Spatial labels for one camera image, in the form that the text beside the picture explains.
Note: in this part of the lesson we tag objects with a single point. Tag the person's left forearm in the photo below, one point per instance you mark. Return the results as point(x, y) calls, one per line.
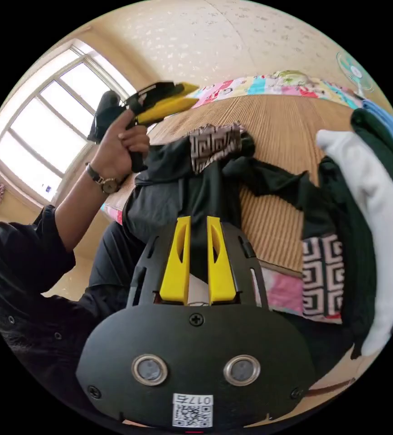
point(80, 207)

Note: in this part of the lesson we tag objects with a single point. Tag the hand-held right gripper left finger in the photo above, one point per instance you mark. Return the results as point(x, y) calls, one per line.
point(177, 265)

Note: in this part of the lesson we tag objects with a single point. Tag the person's body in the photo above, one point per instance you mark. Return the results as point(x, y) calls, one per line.
point(29, 278)

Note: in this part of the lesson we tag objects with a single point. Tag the bed with woven mat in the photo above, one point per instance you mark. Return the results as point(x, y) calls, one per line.
point(278, 125)

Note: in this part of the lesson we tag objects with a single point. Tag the pile of clothes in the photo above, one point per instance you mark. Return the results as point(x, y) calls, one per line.
point(380, 217)

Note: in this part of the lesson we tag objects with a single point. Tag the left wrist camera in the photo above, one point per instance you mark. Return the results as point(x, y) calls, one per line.
point(106, 112)

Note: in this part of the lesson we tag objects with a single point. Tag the window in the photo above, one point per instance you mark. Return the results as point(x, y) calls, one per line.
point(46, 136)

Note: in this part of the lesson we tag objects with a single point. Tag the black long sleeve patterned cuffs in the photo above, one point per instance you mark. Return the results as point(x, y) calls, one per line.
point(203, 190)

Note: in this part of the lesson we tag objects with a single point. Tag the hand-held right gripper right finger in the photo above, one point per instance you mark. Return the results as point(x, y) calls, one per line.
point(219, 268)

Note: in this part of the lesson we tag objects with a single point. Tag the green fan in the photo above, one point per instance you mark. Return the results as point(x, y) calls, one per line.
point(354, 71)

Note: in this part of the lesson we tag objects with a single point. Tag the person's left hand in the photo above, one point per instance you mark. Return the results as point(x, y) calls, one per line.
point(114, 153)

